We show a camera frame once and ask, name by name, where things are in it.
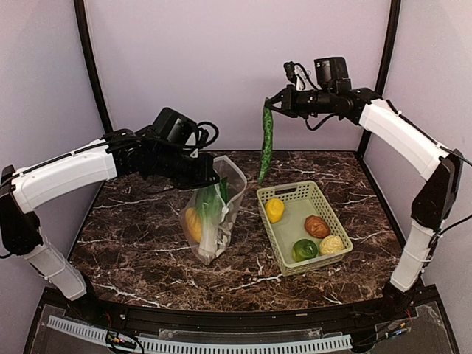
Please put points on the right black frame post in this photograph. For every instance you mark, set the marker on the right black frame post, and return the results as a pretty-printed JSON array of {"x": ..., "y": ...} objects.
[{"x": 388, "y": 46}]

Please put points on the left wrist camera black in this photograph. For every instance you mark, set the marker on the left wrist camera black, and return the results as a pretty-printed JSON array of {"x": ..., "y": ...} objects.
[{"x": 173, "y": 126}]

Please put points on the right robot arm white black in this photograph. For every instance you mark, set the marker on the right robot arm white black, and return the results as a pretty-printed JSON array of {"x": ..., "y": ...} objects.
[{"x": 436, "y": 169}]

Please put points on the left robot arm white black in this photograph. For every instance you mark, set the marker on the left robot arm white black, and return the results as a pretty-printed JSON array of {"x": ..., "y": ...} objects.
[{"x": 51, "y": 195}]

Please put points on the green cucumber toy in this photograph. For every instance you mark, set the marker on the green cucumber toy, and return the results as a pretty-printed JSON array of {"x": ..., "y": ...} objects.
[{"x": 266, "y": 150}]

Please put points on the green plastic basket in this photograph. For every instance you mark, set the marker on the green plastic basket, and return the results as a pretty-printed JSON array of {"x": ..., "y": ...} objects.
[{"x": 301, "y": 200}]

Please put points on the yellow lemon toy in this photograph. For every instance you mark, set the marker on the yellow lemon toy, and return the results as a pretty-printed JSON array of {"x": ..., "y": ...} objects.
[{"x": 274, "y": 208}]

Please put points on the green yellow pepper toy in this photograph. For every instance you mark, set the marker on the green yellow pepper toy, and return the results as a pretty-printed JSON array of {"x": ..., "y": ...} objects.
[{"x": 304, "y": 250}]

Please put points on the left black frame post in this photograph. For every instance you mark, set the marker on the left black frame post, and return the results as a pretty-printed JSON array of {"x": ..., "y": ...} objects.
[{"x": 91, "y": 66}]

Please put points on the black frame post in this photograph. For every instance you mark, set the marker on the black frame post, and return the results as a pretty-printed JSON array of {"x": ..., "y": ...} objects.
[
  {"x": 388, "y": 46},
  {"x": 91, "y": 66}
]

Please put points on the brown bun toy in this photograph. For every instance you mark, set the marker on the brown bun toy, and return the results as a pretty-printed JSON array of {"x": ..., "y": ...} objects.
[{"x": 316, "y": 227}]

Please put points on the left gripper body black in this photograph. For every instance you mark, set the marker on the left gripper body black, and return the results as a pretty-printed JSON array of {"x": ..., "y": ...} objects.
[{"x": 185, "y": 175}]

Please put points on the white slotted cable duct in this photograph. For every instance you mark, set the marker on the white slotted cable duct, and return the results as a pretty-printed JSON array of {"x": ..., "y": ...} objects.
[{"x": 182, "y": 341}]

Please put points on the cream cauliflower toy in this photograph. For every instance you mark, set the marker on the cream cauliflower toy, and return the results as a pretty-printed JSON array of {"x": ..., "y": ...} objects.
[{"x": 330, "y": 245}]

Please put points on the black front rail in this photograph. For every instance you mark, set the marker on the black front rail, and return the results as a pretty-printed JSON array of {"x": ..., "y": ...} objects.
[{"x": 143, "y": 319}]

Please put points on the bok choy toy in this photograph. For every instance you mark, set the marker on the bok choy toy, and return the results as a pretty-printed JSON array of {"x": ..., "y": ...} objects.
[{"x": 210, "y": 202}]

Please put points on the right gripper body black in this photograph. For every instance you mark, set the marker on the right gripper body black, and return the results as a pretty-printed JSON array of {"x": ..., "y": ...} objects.
[{"x": 320, "y": 103}]

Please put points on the clear polka dot zip bag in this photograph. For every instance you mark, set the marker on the clear polka dot zip bag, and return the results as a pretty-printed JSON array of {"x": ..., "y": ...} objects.
[{"x": 236, "y": 187}]

